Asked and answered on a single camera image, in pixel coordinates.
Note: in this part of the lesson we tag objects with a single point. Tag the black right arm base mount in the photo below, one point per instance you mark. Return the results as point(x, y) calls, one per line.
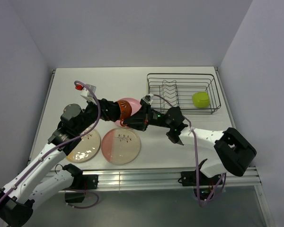
point(188, 178)

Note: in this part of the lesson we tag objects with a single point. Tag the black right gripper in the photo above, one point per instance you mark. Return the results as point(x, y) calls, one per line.
point(140, 119)

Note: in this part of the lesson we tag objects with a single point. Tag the pink and cream floral plate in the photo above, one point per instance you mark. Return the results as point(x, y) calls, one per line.
point(120, 146)

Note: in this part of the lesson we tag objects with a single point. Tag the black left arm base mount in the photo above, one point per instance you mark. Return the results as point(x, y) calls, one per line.
point(82, 190)

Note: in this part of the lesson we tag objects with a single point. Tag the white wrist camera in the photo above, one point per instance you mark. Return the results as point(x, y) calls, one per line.
point(85, 93)
point(148, 99)

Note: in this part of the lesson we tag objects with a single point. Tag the black wire dish rack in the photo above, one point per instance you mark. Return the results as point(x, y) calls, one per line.
point(176, 89)

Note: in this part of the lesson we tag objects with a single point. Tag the orange and black cup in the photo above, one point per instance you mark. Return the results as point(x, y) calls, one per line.
point(125, 111)

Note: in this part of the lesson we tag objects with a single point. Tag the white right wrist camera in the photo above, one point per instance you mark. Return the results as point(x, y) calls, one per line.
point(148, 99)

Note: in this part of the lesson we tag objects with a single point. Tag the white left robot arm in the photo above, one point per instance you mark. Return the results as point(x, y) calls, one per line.
point(21, 196)

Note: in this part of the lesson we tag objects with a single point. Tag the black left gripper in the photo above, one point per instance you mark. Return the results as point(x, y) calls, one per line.
point(113, 112)

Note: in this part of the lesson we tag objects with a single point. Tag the yellow and cream floral plate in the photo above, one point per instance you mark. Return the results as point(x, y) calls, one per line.
point(86, 149)

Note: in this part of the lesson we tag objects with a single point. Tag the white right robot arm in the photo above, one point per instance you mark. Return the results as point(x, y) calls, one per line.
point(230, 151)

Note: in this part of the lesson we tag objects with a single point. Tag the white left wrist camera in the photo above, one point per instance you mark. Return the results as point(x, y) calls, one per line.
point(85, 93)

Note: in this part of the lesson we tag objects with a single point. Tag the aluminium extrusion rail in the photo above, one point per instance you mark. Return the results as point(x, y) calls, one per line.
point(159, 179)

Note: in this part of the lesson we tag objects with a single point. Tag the white and green square bowl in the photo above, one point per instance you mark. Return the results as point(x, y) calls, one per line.
point(201, 99)

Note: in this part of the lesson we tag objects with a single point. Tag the pink plastic plate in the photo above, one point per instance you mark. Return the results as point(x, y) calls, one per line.
point(135, 104)

